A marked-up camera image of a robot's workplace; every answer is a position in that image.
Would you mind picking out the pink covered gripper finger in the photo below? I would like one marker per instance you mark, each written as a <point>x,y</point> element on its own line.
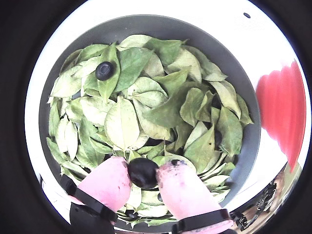
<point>185,195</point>
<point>107,185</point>

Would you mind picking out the pointed green leaf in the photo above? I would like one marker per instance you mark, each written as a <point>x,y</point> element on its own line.
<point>107,90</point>

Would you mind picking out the dark grey round bowl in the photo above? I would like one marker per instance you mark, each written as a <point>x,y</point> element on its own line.
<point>151,26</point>

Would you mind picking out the red collapsible silicone cup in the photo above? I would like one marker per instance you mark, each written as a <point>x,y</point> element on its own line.
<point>280,109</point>

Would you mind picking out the green leaves pile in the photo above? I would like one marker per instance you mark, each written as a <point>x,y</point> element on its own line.
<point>122,122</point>

